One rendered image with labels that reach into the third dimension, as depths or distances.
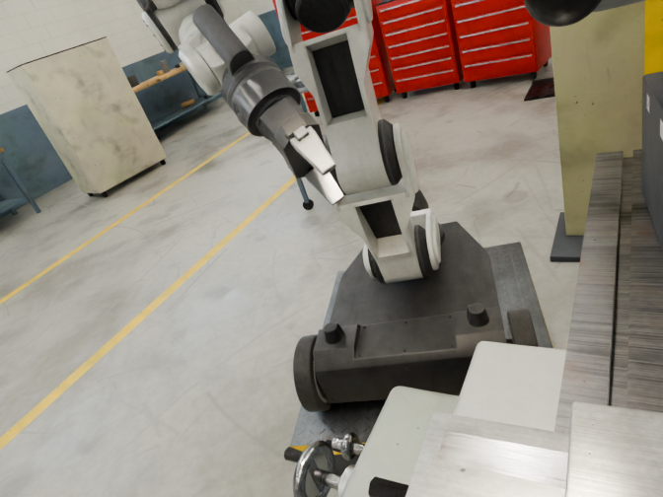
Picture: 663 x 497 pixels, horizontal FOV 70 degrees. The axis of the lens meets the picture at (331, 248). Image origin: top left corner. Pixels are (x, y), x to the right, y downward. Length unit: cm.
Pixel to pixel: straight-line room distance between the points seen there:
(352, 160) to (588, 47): 132
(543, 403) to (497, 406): 5
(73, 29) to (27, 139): 198
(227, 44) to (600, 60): 168
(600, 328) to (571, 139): 166
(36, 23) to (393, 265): 804
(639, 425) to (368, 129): 73
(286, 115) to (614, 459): 49
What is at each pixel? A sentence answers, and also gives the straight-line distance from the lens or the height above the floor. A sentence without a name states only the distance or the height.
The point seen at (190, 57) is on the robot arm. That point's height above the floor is 133.
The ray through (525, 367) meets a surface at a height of 85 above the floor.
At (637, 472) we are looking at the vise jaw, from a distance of 39.
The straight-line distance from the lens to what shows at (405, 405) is 85.
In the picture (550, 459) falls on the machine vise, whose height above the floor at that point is 100.
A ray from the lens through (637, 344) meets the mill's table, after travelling 63.
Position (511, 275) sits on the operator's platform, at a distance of 162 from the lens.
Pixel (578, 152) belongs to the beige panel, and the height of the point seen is 45.
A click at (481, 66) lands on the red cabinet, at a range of 516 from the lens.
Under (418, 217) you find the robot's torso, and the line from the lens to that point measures 136.
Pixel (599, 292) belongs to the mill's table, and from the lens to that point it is 69.
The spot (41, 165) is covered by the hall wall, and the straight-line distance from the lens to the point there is 833.
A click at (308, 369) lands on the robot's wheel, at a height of 58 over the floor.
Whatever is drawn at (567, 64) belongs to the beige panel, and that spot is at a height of 81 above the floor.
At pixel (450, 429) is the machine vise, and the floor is 100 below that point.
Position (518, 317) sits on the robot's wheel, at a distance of 116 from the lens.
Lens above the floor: 136
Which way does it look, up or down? 28 degrees down
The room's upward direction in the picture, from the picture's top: 20 degrees counter-clockwise
